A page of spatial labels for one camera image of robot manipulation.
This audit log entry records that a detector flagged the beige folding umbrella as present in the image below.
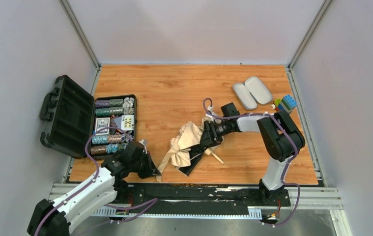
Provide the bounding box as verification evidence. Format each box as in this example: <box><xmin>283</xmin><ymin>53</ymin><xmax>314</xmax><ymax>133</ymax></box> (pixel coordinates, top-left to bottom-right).
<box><xmin>158</xmin><ymin>118</ymin><xmax>224</xmax><ymax>176</ymax></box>

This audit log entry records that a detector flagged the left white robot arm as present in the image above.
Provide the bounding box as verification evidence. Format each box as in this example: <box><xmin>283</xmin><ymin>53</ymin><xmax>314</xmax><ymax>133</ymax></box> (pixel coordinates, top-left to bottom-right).
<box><xmin>27</xmin><ymin>140</ymin><xmax>161</xmax><ymax>236</ymax></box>

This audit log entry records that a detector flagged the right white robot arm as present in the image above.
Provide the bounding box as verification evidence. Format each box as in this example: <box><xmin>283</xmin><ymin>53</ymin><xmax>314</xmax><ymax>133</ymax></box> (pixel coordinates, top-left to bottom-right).
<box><xmin>187</xmin><ymin>103</ymin><xmax>306</xmax><ymax>199</ymax></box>

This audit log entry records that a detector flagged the grey glasses case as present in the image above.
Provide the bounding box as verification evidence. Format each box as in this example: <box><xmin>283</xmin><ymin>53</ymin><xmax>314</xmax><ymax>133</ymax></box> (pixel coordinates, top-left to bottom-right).
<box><xmin>232</xmin><ymin>76</ymin><xmax>273</xmax><ymax>111</ymax></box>

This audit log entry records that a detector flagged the black poker chip case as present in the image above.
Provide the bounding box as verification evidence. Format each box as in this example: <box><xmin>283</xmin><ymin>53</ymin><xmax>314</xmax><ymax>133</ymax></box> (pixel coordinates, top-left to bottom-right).
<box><xmin>39</xmin><ymin>75</ymin><xmax>137</xmax><ymax>159</ymax></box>

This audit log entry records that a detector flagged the colourful toy block car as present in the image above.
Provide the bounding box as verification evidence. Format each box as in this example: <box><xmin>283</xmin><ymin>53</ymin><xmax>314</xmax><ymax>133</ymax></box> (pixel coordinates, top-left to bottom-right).
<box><xmin>270</xmin><ymin>94</ymin><xmax>297</xmax><ymax>114</ymax></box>

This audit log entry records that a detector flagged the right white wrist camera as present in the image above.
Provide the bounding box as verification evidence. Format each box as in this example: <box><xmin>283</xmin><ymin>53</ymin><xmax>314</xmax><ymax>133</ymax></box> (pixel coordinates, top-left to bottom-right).
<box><xmin>205</xmin><ymin>106</ymin><xmax>217</xmax><ymax>120</ymax></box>

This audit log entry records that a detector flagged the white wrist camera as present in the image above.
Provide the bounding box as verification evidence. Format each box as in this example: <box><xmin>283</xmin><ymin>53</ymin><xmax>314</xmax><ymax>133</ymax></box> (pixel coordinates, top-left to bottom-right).
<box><xmin>139</xmin><ymin>139</ymin><xmax>148</xmax><ymax>154</ymax></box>
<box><xmin>205</xmin><ymin>106</ymin><xmax>217</xmax><ymax>120</ymax></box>

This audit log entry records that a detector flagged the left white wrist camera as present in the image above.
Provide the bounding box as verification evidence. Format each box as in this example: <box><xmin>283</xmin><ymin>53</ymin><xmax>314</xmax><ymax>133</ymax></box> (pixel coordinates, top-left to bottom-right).
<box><xmin>139</xmin><ymin>139</ymin><xmax>148</xmax><ymax>154</ymax></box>

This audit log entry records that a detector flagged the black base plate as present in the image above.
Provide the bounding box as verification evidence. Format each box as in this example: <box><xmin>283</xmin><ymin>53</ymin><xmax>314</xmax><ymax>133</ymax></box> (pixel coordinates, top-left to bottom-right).
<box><xmin>116</xmin><ymin>183</ymin><xmax>291</xmax><ymax>215</ymax></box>

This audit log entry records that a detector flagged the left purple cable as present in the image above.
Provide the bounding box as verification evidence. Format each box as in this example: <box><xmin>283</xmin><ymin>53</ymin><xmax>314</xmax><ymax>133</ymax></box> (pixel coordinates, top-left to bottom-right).
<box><xmin>33</xmin><ymin>127</ymin><xmax>159</xmax><ymax>236</ymax></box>

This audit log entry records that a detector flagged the aluminium frame rail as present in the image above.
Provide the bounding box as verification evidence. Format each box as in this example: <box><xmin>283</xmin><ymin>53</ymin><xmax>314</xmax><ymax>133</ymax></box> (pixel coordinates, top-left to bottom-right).
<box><xmin>44</xmin><ymin>182</ymin><xmax>344</xmax><ymax>220</ymax></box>

